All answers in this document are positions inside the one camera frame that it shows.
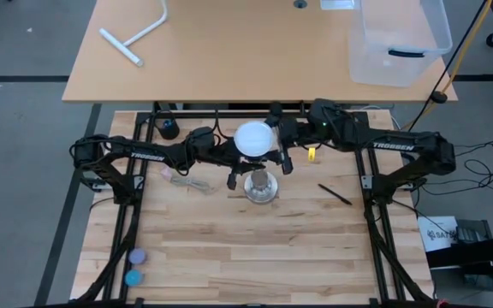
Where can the white label strip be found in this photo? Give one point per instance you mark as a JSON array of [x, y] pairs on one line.
[[336, 3]]

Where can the black metal beam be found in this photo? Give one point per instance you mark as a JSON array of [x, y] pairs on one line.
[[473, 256]]

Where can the round desk grommet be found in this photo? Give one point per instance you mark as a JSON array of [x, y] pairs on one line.
[[300, 3]]

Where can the black pen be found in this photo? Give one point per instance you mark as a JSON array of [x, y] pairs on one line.
[[334, 193]]

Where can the black cylinder cup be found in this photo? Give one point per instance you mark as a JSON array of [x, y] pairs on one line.
[[168, 130]]

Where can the clear plastic storage bin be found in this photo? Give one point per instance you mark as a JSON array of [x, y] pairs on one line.
[[400, 25]]

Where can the light wooden desk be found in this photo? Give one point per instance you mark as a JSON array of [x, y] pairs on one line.
[[229, 51]]

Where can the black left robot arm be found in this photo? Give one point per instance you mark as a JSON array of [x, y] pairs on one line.
[[148, 155]]

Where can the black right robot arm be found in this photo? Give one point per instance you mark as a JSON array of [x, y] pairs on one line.
[[394, 145]]

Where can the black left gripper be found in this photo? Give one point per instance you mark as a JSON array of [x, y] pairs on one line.
[[227, 154]]

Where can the blue round cap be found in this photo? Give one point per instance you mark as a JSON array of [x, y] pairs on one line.
[[133, 278]]

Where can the white printed box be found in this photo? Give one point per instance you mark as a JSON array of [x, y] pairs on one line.
[[437, 231]]

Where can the white globe lightbulb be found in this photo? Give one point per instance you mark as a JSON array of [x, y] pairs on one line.
[[253, 139]]

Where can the white T-base tube lamp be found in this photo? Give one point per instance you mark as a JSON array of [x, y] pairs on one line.
[[120, 47]]

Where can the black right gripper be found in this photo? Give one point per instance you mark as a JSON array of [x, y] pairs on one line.
[[293, 130]]

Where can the black aluminium table frame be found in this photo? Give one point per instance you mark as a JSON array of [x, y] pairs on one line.
[[371, 226]]

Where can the purple round cap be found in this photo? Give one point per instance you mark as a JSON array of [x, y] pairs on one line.
[[137, 256]]

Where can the silver table lamp base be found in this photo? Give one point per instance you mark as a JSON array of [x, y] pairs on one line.
[[260, 188]]

